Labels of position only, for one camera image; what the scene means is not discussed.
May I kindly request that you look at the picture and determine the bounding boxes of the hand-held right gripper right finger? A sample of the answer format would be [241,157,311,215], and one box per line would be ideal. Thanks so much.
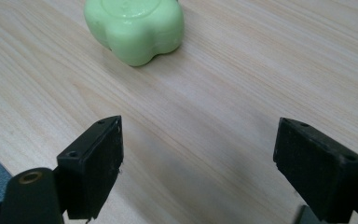
[272,117,358,224]

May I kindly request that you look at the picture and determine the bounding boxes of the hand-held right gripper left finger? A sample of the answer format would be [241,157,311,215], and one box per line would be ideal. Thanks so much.
[56,115,125,220]

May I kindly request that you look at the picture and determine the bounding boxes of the green flower-shaped container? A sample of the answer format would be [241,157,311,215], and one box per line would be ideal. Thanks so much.
[83,0,185,67]

